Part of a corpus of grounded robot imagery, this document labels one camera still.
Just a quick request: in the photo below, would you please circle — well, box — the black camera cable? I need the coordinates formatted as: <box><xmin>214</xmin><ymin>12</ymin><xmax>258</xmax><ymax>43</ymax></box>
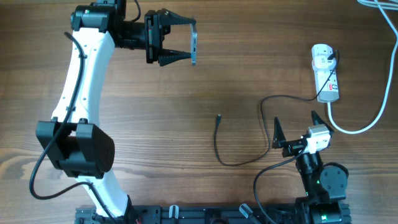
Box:
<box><xmin>252</xmin><ymin>146</ymin><xmax>307</xmax><ymax>224</ymax></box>
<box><xmin>29</xmin><ymin>0</ymin><xmax>142</xmax><ymax>224</ymax></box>

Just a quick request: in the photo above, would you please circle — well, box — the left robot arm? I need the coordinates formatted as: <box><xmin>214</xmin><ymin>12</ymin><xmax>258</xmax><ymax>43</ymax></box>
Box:
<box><xmin>35</xmin><ymin>1</ymin><xmax>197</xmax><ymax>223</ymax></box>

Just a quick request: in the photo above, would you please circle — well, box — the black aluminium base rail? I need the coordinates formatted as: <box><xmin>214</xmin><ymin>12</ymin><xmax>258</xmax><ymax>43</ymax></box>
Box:
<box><xmin>75</xmin><ymin>203</ymin><xmax>352</xmax><ymax>224</ymax></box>

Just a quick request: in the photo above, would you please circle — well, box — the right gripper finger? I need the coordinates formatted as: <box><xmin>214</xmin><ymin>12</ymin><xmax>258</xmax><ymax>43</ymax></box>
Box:
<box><xmin>272</xmin><ymin>116</ymin><xmax>286</xmax><ymax>149</ymax></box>
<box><xmin>311</xmin><ymin>110</ymin><xmax>335</xmax><ymax>136</ymax></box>

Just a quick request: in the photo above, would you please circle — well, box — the white power strip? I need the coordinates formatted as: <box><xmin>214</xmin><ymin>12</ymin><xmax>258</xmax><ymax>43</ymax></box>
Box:
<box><xmin>312</xmin><ymin>44</ymin><xmax>340</xmax><ymax>103</ymax></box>

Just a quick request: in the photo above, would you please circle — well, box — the black left camera cable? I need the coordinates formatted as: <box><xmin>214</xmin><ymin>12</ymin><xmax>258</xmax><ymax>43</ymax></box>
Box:
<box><xmin>29</xmin><ymin>0</ymin><xmax>142</xmax><ymax>224</ymax></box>

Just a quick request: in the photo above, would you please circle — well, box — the black USB charging cable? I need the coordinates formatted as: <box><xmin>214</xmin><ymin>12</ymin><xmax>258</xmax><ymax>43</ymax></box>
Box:
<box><xmin>213</xmin><ymin>49</ymin><xmax>340</xmax><ymax>167</ymax></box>

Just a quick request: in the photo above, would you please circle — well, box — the white power strip cord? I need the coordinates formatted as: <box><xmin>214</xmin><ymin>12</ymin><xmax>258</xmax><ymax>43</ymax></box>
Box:
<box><xmin>326</xmin><ymin>0</ymin><xmax>398</xmax><ymax>135</ymax></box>

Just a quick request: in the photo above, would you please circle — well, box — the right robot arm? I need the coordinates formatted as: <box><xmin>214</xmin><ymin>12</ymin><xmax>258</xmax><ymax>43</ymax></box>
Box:
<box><xmin>272</xmin><ymin>111</ymin><xmax>352</xmax><ymax>223</ymax></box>

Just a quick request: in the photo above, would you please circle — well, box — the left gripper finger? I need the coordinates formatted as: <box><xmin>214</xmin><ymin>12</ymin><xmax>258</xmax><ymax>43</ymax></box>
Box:
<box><xmin>158</xmin><ymin>49</ymin><xmax>191</xmax><ymax>67</ymax></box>
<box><xmin>159</xmin><ymin>9</ymin><xmax>196</xmax><ymax>26</ymax></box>

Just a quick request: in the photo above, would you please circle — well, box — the white charger plug adapter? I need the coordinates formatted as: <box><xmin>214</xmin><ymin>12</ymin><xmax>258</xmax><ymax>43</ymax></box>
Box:
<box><xmin>312</xmin><ymin>55</ymin><xmax>336</xmax><ymax>72</ymax></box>

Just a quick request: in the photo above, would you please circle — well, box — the blue screen Galaxy smartphone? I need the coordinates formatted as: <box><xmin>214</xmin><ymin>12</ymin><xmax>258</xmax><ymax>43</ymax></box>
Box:
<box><xmin>190</xmin><ymin>24</ymin><xmax>198</xmax><ymax>66</ymax></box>

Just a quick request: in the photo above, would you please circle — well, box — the white cables top corner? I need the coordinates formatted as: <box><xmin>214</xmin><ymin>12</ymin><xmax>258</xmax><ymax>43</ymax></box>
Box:
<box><xmin>356</xmin><ymin>0</ymin><xmax>398</xmax><ymax>12</ymax></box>

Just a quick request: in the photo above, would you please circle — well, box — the black right camera cable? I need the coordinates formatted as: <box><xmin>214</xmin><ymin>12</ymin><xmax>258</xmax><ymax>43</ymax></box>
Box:
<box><xmin>252</xmin><ymin>146</ymin><xmax>307</xmax><ymax>224</ymax></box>

